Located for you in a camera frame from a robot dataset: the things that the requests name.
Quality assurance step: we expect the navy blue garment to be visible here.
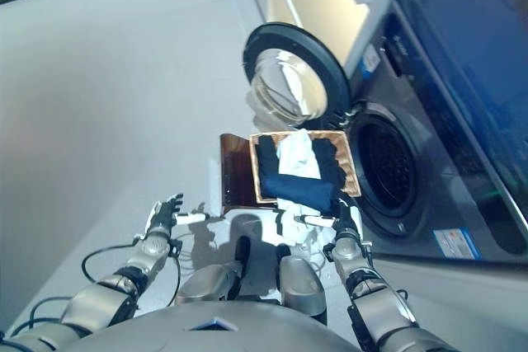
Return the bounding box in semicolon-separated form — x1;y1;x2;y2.
262;139;350;214

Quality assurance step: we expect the white garment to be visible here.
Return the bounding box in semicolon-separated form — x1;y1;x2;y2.
270;129;333;252

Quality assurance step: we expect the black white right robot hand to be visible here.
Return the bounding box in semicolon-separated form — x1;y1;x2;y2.
294;196;361;242

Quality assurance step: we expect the black left robot foot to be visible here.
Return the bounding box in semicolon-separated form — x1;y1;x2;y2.
234;236;252;275

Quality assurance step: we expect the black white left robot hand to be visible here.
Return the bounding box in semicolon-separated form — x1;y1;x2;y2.
143;191;208;241

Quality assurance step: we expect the round glass washing machine door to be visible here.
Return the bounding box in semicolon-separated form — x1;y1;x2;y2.
241;22;352;123

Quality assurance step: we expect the silver robot leg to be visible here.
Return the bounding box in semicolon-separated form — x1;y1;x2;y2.
175;265;244;304
278;255;330;328

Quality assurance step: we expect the dark detergent drawer front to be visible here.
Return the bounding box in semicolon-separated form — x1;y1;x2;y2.
382;34;414;77

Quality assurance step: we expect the dark grey washing machine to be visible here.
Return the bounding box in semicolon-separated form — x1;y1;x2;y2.
342;0;528;263

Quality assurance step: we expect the silver left robot leg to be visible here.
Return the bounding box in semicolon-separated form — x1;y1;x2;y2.
175;265;244;304

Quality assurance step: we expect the black rolled garment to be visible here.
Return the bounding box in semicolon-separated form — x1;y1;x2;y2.
254;133;286;196

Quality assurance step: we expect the black left elbow cable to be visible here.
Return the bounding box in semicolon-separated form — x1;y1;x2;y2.
11;296;76;333

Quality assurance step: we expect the silver right robot leg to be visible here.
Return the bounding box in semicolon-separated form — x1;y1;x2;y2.
278;255;330;328

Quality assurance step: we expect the wicker laundry basket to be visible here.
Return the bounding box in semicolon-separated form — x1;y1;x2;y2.
249;129;363;205

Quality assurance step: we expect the blue bordered info sticker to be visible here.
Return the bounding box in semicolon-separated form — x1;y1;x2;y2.
432;226;474;262

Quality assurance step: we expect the grey robot torso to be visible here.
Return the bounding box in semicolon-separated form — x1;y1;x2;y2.
68;300;372;352

